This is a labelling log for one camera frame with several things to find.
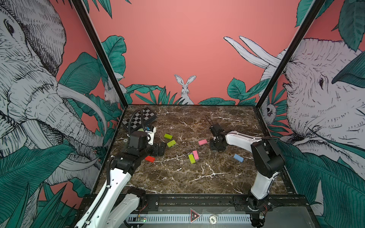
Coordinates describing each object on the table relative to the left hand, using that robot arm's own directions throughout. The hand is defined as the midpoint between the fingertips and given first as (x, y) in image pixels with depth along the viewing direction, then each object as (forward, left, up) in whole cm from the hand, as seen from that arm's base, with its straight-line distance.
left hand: (160, 141), depth 75 cm
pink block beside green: (0, -21, -19) cm, 28 cm away
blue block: (-3, -48, -19) cm, 52 cm away
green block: (+10, -4, -20) cm, 23 cm away
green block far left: (+16, -2, -21) cm, 26 cm away
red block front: (-1, +9, -21) cm, 23 cm away
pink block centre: (+10, -26, -20) cm, 35 cm away
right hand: (+7, -32, -20) cm, 39 cm away
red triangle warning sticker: (-32, -16, -19) cm, 41 cm away
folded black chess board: (+30, +21, -18) cm, 41 cm away
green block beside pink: (-2, -18, -20) cm, 27 cm away
